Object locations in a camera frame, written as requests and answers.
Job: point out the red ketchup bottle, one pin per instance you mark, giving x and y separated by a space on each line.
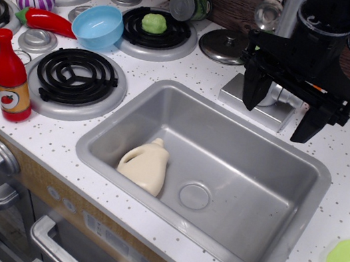
13 75

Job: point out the grey stove knob front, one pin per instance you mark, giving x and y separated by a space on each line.
37 41

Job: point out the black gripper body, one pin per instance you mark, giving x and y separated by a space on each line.
304 69

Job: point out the red chili pepper toy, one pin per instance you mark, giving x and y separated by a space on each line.
48 21

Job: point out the front right stove burner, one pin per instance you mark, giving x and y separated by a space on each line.
75 84

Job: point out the back right stove burner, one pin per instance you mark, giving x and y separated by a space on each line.
177 41

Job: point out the hanging steel ladle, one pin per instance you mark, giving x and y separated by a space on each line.
267 14

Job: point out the green lettuce ball toy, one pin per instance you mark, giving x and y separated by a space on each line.
154 23

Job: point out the silver faucet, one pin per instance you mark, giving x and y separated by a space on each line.
276 109

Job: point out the grey stove knob middle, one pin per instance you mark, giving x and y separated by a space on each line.
77 11

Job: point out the grey dishwasher handle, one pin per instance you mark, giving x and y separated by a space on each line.
40 237

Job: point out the silver pot lid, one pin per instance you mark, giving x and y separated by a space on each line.
224 46

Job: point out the green tin can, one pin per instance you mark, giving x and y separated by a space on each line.
190 10

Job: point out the grey sink basin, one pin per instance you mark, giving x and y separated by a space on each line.
237 191

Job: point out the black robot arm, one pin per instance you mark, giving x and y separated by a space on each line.
325 22

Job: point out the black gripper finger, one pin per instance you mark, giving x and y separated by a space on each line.
312 122
256 86

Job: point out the cream detergent jug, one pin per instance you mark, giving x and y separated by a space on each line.
145 165

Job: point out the light blue bowl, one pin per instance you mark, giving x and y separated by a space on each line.
98 27

